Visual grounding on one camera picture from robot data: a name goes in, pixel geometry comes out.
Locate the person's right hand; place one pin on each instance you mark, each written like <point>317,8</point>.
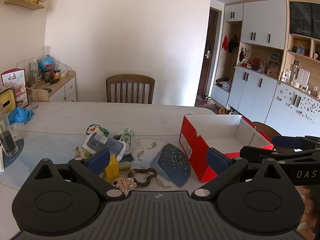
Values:
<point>309,205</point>

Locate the dark grey fuzzy scrunchie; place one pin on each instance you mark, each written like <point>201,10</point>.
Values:
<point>117,137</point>

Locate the small yellow box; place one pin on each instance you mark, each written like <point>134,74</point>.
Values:
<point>112,171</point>

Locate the blue cloth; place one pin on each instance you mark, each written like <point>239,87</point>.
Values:
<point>21,115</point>

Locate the clear drinking glass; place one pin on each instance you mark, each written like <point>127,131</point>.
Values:
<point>33,102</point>

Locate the white green oval device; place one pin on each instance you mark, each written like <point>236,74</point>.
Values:
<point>127,142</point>

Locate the grey plastic bag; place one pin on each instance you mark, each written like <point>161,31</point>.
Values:
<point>227,85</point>

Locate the beige cylindrical tube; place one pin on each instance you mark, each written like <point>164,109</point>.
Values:
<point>125,166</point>

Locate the row of shoes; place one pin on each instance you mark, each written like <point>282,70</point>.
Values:
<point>233,110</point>

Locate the orange slippers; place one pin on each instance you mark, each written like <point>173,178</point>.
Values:
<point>223,111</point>

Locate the red cardboard shoe box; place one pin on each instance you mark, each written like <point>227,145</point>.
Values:
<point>195,140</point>

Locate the blue fan-shaped placemat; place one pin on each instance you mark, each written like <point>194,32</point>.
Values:
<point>172,165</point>

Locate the dark wooden entrance door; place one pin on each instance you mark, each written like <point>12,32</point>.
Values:
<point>211,55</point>

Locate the yellow tissue box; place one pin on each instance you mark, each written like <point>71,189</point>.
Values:
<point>6,101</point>

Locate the white fish print placemat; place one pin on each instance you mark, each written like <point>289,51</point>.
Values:
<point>146,151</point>

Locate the wooden round-back chair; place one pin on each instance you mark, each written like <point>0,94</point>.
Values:
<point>265,128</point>

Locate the black hanging bag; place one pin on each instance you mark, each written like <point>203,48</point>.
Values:
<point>233,45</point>

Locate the grey wooden wall cabinet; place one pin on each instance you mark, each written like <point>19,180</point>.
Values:
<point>262,22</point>

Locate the wooden wall shelf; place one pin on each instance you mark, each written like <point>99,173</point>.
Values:
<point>23,3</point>

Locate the striped plush animal toy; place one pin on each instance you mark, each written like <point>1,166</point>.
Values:
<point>79,152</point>

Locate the white wooden sideboard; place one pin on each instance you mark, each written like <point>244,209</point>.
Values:
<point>65,90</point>

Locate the glass tumbler with dark liquid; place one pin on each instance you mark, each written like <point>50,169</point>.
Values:
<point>7,140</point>

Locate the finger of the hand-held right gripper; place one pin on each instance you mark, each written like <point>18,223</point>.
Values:
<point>286,142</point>
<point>252,151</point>

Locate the round blue coaster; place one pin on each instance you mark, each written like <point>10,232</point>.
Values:
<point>18,152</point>

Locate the red hanging ornament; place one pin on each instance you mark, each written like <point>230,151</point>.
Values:
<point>225,43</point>

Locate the red white snack bag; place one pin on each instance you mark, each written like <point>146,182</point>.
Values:
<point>17,85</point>

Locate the wooden slat-back chair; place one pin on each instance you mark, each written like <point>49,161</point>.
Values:
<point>130,87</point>

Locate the clear plastic bags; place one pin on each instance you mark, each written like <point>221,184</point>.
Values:
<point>62,67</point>

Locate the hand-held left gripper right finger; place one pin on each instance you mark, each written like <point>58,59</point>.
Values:
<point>217,160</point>

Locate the blue globe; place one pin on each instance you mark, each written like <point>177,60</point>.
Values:
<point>46,63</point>

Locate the white slippers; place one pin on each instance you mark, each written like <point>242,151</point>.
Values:
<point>210,101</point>

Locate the patterned doormat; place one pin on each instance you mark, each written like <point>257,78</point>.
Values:
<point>201,102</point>

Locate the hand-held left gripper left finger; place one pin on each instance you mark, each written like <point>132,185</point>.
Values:
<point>100,158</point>

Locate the white blue wet wipes pack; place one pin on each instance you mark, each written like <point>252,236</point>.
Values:
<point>107,143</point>

